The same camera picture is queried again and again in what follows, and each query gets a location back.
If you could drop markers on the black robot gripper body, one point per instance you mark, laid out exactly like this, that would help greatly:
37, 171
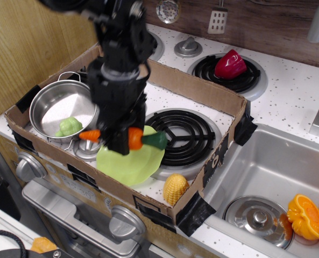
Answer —
115, 94

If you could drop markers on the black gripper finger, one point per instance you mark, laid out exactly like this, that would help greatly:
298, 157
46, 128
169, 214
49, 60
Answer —
138, 114
118, 141

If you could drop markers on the orange toy carrot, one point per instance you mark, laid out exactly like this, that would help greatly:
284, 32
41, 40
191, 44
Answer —
136, 138

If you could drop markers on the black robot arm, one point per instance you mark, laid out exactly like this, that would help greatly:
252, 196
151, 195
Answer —
121, 31

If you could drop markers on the light green plastic plate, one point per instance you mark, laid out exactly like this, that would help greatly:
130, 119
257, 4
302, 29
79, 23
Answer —
131, 169

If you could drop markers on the silver front stove knob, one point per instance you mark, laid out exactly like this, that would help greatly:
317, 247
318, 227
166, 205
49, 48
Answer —
86, 150

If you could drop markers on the silver stove knob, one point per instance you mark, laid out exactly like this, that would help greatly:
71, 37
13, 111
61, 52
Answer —
86, 150
188, 48

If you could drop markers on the green toy vegetable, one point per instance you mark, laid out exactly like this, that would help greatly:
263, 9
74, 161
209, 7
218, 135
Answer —
68, 126

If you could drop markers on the cardboard fence box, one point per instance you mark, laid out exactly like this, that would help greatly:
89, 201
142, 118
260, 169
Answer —
190, 211

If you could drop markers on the small steel pot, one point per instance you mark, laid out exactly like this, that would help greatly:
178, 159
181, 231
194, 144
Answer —
67, 96

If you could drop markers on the front right black burner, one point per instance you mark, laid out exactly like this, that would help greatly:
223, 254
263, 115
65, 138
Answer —
179, 137

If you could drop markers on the yellow toy corn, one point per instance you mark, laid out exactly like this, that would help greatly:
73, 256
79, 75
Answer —
175, 186

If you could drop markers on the silver back stove knob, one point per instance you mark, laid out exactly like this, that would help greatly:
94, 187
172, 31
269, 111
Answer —
188, 48

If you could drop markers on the right silver oven knob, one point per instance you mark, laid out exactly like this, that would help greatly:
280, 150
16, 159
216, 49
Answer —
124, 224

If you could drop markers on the silver oven knob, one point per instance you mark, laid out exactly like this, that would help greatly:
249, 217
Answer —
124, 224
29, 168

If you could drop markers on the left silver oven knob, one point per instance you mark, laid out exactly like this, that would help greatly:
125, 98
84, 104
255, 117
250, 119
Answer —
29, 168

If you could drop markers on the hanging toy skimmer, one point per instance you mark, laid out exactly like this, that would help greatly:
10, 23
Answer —
168, 11

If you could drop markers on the red toy bell pepper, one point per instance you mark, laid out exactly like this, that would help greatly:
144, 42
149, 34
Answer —
230, 66

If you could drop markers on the back right black burner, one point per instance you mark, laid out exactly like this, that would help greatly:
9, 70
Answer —
251, 84

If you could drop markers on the hanging toy spatula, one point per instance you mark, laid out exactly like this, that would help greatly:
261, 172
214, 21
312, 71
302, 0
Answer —
218, 19

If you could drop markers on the small orange object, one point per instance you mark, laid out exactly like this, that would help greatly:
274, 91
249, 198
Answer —
42, 245

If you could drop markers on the steel sink basin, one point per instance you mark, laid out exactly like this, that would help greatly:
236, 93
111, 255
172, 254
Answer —
272, 164

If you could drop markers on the steel pot lid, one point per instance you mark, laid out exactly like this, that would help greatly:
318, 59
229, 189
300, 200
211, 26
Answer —
261, 217

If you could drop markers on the orange toy pumpkin half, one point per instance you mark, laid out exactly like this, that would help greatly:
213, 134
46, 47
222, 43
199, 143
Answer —
303, 215

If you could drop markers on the silver oven door handle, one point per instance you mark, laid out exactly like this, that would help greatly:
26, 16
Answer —
86, 240

